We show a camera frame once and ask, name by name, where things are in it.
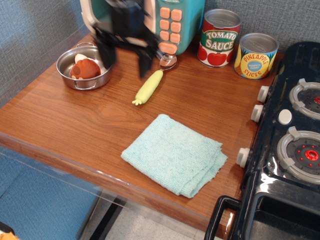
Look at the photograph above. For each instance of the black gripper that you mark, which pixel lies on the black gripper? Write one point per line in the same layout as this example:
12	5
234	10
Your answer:
144	43

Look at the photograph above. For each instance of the brown toy mushroom potato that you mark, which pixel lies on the brown toy mushroom potato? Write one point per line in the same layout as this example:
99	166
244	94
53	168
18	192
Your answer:
84	68

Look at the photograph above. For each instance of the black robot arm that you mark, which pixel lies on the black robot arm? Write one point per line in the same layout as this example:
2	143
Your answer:
126	30

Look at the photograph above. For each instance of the stainless steel pot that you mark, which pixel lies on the stainless steel pot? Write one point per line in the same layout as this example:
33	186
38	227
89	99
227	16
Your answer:
66	61

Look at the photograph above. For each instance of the toy microwave teal and cream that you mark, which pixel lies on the toy microwave teal and cream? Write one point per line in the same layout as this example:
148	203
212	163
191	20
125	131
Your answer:
175	22

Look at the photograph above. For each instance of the tomato sauce can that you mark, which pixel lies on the tomato sauce can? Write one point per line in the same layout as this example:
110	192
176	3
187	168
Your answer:
220	30

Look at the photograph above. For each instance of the light blue folded cloth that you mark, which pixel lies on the light blue folded cloth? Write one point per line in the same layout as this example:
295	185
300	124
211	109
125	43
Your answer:
175	156

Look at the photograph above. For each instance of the pineapple slices can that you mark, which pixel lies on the pineapple slices can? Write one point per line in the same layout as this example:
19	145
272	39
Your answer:
255	56

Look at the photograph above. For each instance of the black toy stove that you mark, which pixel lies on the black toy stove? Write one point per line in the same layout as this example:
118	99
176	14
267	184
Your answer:
280	188

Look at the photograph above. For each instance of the orange object at corner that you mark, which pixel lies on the orange object at corner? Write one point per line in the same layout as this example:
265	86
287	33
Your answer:
7	233

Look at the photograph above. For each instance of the spoon with green handle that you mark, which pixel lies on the spoon with green handle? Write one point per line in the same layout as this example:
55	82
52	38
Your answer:
166	62

